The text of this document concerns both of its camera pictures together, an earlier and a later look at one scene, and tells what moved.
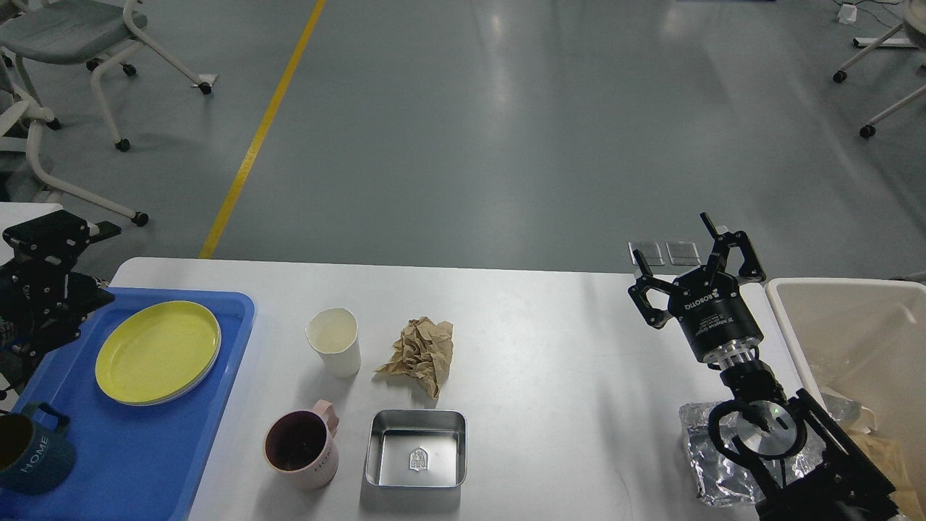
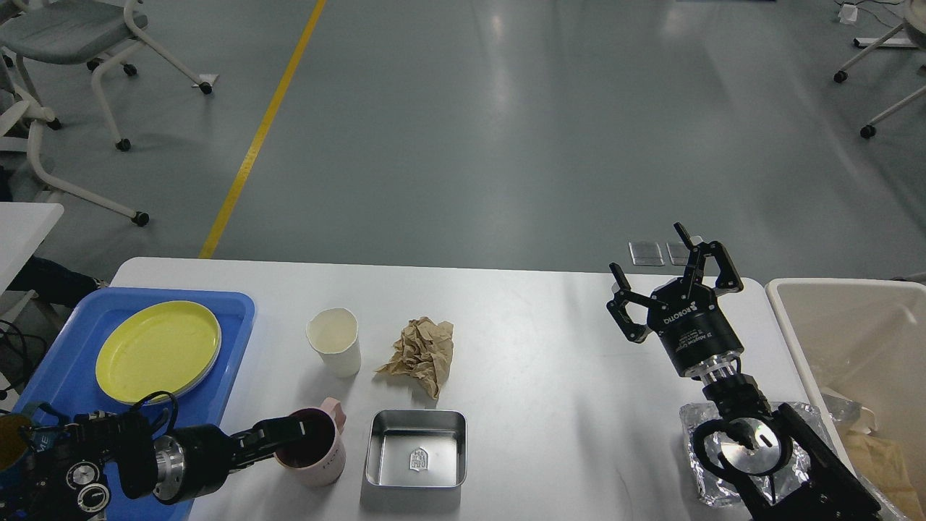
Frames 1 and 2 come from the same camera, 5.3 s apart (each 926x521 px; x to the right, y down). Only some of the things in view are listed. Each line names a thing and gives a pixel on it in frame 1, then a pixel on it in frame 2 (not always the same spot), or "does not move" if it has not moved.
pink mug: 301,446 does not move
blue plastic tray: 134,462 does not move
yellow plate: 157,352 does not move
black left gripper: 37,302 -> 195,460
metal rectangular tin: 417,449 does not move
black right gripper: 708,303 -> 686,315
